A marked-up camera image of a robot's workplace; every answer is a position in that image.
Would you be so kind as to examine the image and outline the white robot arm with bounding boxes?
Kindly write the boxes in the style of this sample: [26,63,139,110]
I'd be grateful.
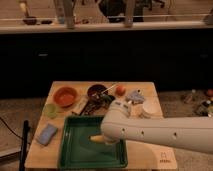
[100,100,213,154]

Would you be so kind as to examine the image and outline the green plastic tray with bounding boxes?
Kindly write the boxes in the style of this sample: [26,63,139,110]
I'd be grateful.
[58,116,128,170]

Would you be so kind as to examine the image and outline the wooden spoon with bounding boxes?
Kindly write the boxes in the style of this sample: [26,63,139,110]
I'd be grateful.
[101,83,117,94]

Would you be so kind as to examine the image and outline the dark brown bowl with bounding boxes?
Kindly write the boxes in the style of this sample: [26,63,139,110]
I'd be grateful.
[87,84,108,101]

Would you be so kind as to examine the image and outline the orange fruit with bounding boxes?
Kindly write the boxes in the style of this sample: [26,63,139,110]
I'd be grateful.
[115,85,126,96]

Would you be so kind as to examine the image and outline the dark kitchen utensil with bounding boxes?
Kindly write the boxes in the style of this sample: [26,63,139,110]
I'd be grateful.
[80,94,115,115]

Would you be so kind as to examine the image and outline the orange bowl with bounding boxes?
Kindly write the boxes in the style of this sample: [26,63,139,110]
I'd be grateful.
[53,87,78,107]

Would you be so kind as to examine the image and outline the white round container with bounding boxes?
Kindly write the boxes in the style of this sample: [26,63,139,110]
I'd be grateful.
[142,101,158,118]

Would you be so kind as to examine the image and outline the small green cup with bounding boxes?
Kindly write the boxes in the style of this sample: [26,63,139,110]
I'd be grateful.
[43,104,57,119]

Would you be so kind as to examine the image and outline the blue sponge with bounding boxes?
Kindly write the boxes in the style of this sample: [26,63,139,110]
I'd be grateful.
[36,124,58,146]

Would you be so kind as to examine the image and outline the black stand pole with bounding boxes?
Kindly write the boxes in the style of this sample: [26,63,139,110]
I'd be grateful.
[19,120,30,171]

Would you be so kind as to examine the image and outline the dark bowl on shelf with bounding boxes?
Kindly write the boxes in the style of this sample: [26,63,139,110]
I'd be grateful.
[23,16,37,25]

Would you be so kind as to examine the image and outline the black floor cable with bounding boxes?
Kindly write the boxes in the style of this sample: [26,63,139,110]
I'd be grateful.
[0,116,24,141]

